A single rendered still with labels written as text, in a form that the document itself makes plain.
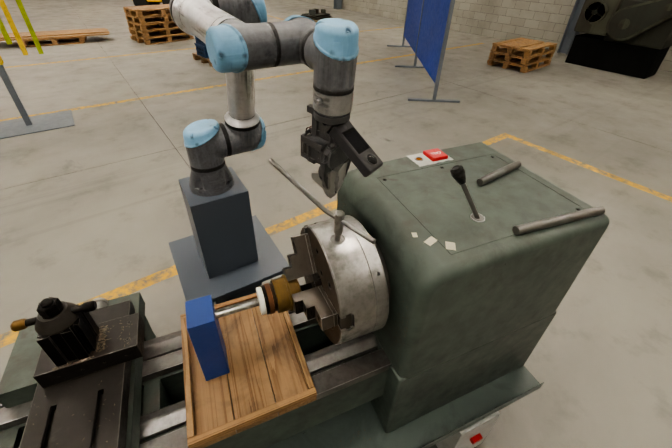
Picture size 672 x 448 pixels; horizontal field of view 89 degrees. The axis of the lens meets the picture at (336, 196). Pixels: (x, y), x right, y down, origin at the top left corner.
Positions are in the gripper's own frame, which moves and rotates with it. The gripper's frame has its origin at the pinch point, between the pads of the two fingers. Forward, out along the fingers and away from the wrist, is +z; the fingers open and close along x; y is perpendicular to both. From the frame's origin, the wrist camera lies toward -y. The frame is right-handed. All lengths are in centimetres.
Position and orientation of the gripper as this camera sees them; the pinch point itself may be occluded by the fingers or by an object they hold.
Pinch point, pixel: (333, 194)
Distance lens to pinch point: 77.6
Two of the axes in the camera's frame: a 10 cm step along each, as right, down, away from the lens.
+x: -6.5, 4.5, -6.1
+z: -0.7, 7.6, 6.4
